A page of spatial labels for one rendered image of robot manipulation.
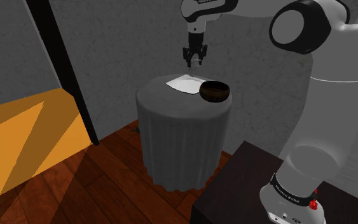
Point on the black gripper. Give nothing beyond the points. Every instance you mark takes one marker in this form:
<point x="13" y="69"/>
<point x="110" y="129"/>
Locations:
<point x="195" y="42"/>

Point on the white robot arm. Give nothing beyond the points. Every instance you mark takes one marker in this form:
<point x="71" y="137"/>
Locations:
<point x="330" y="124"/>

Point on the white square plate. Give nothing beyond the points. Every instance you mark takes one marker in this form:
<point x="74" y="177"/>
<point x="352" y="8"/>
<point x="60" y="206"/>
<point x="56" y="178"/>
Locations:
<point x="185" y="83"/>

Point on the dark brown bowl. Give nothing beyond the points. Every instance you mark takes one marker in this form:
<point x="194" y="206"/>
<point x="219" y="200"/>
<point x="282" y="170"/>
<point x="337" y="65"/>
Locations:
<point x="214" y="91"/>

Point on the grey round draped table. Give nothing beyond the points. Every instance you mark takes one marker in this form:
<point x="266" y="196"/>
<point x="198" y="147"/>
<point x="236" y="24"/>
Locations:
<point x="181" y="139"/>

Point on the dark robot stand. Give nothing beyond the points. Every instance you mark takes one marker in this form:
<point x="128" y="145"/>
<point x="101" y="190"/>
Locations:
<point x="237" y="186"/>

